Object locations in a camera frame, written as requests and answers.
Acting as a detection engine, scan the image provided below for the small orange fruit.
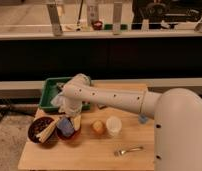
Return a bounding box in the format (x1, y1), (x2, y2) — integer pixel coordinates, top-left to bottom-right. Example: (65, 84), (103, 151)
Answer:
(92, 120), (105, 135)

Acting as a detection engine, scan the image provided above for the blue sponge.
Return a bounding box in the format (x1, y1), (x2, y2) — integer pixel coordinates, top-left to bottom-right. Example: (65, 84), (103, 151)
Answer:
(57, 118), (75, 138)

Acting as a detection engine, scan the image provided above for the green plastic tray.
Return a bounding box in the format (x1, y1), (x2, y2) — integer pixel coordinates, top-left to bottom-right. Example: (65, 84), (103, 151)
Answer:
(38, 75), (93, 113)

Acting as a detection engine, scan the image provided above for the grey rectangular block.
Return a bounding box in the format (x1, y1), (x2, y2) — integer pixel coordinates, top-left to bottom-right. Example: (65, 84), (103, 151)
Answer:
(97, 105), (106, 109)

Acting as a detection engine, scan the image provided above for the wooden board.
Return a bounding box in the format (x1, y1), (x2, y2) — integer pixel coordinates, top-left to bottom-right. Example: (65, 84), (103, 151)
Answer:
(18, 105), (154, 171)

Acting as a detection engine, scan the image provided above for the metal tool in tray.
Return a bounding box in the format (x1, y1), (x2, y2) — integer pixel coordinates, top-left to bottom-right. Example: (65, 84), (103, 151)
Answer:
(56, 82), (65, 92)

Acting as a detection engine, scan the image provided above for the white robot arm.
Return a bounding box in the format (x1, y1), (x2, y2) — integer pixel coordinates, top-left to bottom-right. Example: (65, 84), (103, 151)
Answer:
(62, 74), (202, 171)

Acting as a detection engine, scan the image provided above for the pale corn husk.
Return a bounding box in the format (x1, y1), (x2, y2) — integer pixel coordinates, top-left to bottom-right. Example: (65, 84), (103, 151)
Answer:
(36, 121), (57, 143)

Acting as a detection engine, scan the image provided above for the silver metal fork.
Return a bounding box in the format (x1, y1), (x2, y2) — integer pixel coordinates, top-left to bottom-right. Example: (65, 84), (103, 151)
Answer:
(114, 146), (144, 157)

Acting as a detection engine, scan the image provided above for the white paper cup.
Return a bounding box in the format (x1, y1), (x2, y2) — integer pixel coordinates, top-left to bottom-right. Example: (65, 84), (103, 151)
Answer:
(106, 116), (122, 137)

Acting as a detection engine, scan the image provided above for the blue plastic cup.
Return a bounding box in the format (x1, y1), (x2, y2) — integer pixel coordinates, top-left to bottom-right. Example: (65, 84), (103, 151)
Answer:
(138, 115), (148, 124)

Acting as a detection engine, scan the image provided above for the grey blue cloth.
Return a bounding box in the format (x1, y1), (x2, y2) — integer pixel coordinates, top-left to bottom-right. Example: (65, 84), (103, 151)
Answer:
(51, 93), (64, 107)

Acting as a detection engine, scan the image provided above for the dark brown bowl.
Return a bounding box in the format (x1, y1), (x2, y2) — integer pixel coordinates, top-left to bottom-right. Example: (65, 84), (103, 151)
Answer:
(28, 117), (54, 144)

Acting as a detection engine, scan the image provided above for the orange red bowl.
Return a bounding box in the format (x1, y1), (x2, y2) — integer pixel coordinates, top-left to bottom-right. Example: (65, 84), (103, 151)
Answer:
(56, 117), (81, 141)

